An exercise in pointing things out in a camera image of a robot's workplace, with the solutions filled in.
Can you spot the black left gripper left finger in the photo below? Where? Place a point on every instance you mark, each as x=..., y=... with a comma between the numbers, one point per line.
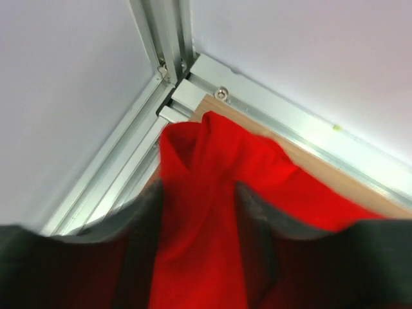
x=108, y=265

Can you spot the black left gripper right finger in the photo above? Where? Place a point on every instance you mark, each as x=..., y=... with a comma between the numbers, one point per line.
x=290, y=264

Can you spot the red t shirt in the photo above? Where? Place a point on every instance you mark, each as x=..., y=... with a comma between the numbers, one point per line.
x=198, y=264

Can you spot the left side aluminium rail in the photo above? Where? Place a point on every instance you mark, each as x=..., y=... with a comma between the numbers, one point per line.
x=94, y=194

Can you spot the rear aluminium frame rail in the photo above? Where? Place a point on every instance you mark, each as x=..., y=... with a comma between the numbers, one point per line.
x=360, y=160

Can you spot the left rear frame post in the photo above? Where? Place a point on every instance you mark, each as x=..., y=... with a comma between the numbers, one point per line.
x=166, y=30

